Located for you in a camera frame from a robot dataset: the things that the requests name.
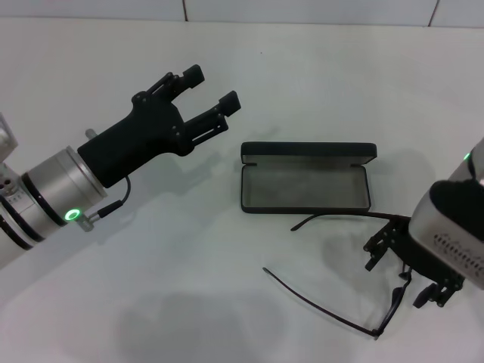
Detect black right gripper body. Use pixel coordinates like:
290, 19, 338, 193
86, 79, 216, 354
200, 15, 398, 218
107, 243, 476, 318
391, 225, 466, 293

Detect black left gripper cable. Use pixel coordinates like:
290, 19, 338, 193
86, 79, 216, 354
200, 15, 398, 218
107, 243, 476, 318
78, 175, 132, 232

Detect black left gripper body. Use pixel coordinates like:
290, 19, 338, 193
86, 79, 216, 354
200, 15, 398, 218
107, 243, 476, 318
77, 90, 197, 189

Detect black thin-frame glasses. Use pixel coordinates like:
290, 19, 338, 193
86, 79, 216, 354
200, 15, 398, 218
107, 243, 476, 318
262, 211, 415, 338

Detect black glasses case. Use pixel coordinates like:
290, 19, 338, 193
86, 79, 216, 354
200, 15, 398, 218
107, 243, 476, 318
240, 141, 377, 214

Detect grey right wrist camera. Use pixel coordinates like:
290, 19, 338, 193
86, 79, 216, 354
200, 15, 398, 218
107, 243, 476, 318
411, 179, 484, 283

